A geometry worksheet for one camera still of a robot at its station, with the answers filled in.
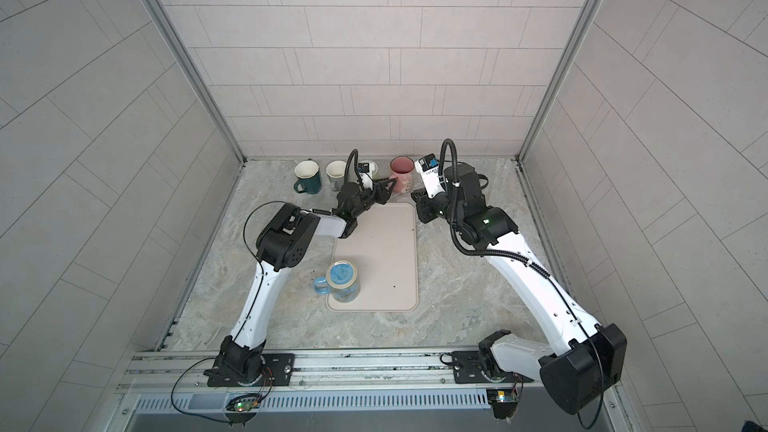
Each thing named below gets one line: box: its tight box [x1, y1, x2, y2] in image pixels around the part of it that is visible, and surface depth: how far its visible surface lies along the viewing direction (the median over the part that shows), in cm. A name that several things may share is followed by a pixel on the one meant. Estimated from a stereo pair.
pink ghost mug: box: [388, 155, 415, 194], surface depth 102 cm
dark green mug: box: [294, 160, 322, 195], surface depth 103 cm
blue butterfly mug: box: [313, 260, 361, 303], surface depth 77 cm
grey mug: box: [326, 160, 347, 192], surface depth 103 cm
